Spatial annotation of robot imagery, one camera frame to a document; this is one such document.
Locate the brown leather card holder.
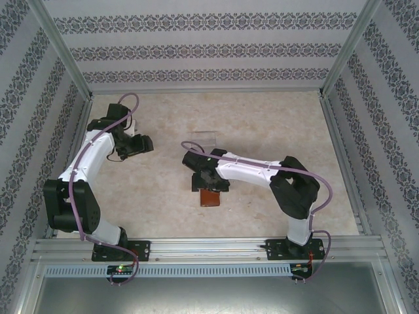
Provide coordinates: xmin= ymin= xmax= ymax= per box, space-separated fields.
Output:
xmin=199 ymin=189 xmax=222 ymax=208

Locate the clear acrylic card box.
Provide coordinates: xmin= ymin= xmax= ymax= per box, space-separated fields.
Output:
xmin=191 ymin=131 xmax=219 ymax=148

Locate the controller board with green light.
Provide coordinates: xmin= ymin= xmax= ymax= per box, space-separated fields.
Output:
xmin=107 ymin=265 xmax=136 ymax=275

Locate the grey steel sheet shelf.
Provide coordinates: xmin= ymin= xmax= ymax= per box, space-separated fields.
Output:
xmin=31 ymin=261 xmax=403 ymax=314

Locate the aluminium side rail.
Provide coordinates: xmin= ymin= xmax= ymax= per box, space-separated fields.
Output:
xmin=45 ymin=94 xmax=96 ymax=239
xmin=319 ymin=94 xmax=374 ymax=236

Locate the aluminium back rail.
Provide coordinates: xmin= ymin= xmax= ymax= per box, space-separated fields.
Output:
xmin=88 ymin=86 xmax=325 ymax=96

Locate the aluminium mounting rail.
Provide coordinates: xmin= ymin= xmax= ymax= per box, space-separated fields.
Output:
xmin=31 ymin=237 xmax=386 ymax=262

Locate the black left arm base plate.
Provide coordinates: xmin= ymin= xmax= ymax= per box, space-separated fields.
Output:
xmin=91 ymin=240 xmax=151 ymax=262

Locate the slotted grey cable duct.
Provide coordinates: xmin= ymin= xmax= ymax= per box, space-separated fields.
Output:
xmin=44 ymin=264 xmax=292 ymax=277

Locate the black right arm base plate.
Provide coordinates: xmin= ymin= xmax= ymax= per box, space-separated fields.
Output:
xmin=265 ymin=238 xmax=327 ymax=262

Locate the aluminium frame post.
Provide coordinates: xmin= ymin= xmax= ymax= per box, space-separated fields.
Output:
xmin=318 ymin=0 xmax=386 ymax=99
xmin=29 ymin=0 xmax=94 ymax=101

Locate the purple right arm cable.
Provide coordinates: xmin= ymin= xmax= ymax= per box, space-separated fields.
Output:
xmin=181 ymin=141 xmax=331 ymax=285

